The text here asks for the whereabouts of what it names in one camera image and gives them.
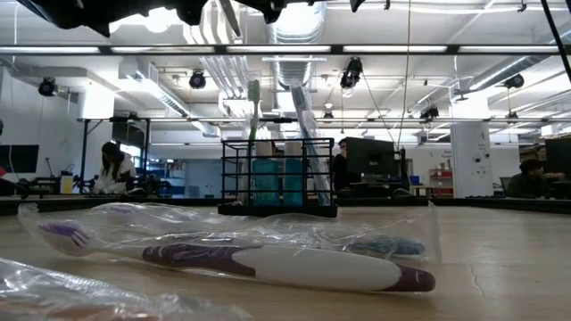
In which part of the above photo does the white building column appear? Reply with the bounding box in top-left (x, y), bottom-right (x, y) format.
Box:
top-left (449, 98), bottom-right (494, 200)

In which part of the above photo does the black aluminium rig frame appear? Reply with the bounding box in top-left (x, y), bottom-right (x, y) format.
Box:
top-left (0, 195), bottom-right (571, 217)

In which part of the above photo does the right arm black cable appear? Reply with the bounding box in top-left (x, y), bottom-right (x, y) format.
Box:
top-left (540, 0), bottom-right (571, 84)

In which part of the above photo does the navy white toothbrush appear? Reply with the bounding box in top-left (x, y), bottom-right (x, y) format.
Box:
top-left (84, 201), bottom-right (429, 262)

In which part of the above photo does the silver ceiling duct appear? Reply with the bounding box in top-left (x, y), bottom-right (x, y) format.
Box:
top-left (263, 0), bottom-right (327, 93)

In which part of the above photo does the red bin shelf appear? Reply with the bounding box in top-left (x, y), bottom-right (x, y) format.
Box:
top-left (428, 168), bottom-right (454, 198)

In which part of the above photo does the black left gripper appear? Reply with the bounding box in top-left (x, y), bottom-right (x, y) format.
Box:
top-left (17, 0), bottom-right (211, 38)

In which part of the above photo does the black wall screen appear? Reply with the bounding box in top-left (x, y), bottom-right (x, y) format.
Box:
top-left (0, 144), bottom-right (40, 174)

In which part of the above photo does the purple white wrapped toothbrush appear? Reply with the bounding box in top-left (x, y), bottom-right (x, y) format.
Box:
top-left (17, 202), bottom-right (443, 296)

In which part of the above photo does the clear plastic wrapper foreground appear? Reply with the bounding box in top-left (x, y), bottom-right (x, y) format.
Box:
top-left (0, 257), bottom-right (253, 321)

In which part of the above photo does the green white toothbrush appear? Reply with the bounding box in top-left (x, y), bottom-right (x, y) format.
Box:
top-left (240, 78), bottom-right (264, 207)

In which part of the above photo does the black overhead light beam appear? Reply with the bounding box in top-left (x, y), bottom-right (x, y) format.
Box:
top-left (0, 43), bottom-right (571, 57)

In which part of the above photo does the person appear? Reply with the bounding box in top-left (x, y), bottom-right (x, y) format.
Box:
top-left (92, 141), bottom-right (137, 196)
top-left (332, 136), bottom-right (358, 193)
top-left (505, 158), bottom-right (553, 200)

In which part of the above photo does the black background workstation frame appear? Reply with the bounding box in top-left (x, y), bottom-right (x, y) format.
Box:
top-left (76, 116), bottom-right (153, 197)

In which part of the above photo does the black wire caddy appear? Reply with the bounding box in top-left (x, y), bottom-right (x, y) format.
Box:
top-left (217, 136), bottom-right (339, 218)

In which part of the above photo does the black computer monitor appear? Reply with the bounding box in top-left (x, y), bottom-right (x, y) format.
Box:
top-left (345, 136), bottom-right (399, 187)
top-left (543, 137), bottom-right (571, 182)

